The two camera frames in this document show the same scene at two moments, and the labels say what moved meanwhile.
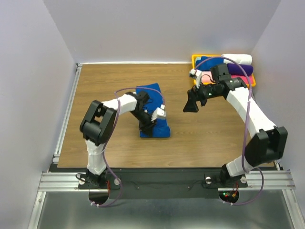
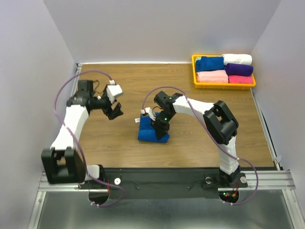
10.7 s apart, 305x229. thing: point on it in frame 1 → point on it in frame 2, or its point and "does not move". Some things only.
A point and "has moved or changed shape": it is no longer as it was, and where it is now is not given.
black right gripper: x=193 y=95 → x=160 y=130
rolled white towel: x=242 y=59 does not move
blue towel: x=161 y=130 has moved or changed shape
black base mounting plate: x=161 y=183 does not move
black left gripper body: x=144 y=119 → x=106 y=106
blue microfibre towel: x=208 y=64 does not move
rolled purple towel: x=233 y=68 does not move
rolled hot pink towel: x=243 y=78 does not move
